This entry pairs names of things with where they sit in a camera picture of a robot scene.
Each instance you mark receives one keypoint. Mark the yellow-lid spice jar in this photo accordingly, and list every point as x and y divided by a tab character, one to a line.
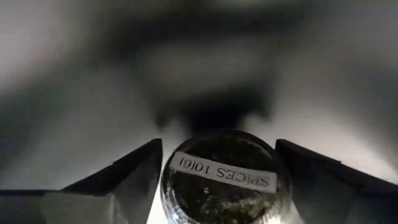
224	199

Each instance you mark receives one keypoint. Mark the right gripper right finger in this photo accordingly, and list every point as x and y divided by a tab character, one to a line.
335	199

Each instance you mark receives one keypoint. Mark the white plastic bin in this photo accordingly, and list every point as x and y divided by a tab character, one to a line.
326	124

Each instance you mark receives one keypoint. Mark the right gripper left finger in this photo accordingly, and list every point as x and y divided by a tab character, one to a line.
133	186

